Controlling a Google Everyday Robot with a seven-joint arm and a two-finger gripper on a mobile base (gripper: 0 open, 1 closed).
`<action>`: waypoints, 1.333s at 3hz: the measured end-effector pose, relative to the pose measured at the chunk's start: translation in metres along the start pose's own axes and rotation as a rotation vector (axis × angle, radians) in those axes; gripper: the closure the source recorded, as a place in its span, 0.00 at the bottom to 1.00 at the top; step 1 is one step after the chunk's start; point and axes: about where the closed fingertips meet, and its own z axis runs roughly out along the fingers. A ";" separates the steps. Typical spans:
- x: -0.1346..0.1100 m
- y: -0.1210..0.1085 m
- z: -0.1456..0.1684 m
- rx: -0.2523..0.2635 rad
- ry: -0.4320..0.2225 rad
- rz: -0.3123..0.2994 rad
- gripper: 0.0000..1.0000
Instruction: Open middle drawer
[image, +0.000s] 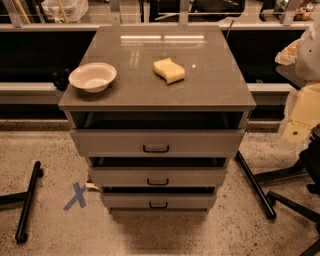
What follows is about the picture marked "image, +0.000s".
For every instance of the grey drawer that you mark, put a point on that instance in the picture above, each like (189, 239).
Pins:
(157, 201)
(156, 143)
(156, 177)

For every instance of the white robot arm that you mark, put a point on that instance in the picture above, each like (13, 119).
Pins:
(300, 61)

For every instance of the grey drawer cabinet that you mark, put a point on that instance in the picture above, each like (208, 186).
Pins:
(212, 96)

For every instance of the grey top drawer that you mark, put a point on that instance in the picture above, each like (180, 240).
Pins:
(156, 143)

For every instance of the grey bottom drawer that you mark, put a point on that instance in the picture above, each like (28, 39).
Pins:
(157, 201)

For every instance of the yellow sponge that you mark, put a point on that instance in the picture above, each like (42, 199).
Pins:
(169, 70)

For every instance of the white bowl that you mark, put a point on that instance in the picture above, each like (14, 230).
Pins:
(93, 77)

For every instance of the blue tape cross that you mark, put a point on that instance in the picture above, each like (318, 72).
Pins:
(77, 198)

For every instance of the small black object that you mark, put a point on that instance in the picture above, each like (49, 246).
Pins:
(61, 82)

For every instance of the dark round table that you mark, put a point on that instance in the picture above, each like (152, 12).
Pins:
(289, 73)

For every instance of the black stand leg left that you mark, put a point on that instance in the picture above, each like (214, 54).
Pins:
(25, 198)

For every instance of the black office chair base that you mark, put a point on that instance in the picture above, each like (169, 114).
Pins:
(310, 158)

